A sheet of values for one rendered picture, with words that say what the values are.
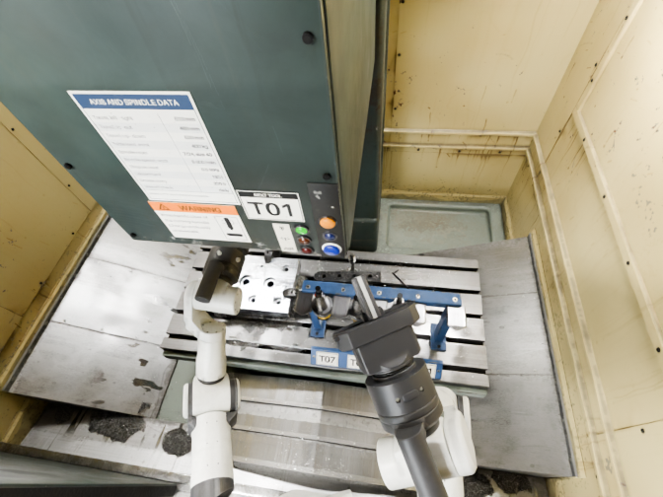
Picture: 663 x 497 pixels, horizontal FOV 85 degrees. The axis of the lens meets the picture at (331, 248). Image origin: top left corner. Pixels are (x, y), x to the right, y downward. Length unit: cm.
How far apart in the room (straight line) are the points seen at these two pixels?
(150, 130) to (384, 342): 42
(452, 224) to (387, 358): 162
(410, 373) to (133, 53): 49
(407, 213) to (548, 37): 100
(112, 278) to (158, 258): 22
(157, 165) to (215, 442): 62
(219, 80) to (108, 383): 155
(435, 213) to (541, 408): 109
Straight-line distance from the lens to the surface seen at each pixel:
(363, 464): 147
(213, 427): 96
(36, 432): 205
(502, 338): 157
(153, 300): 192
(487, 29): 156
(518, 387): 152
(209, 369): 95
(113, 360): 186
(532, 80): 170
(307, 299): 109
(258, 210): 60
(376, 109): 126
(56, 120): 63
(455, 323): 108
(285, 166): 51
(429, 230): 202
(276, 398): 150
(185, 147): 54
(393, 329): 50
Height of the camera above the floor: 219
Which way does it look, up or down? 56 degrees down
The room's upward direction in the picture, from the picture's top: 9 degrees counter-clockwise
